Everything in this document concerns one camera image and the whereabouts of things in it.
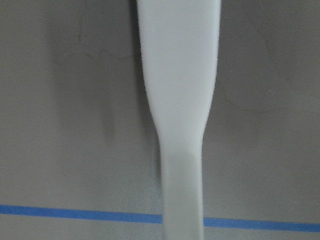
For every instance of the beige hand brush black bristles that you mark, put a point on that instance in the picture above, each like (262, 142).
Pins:
(179, 42)

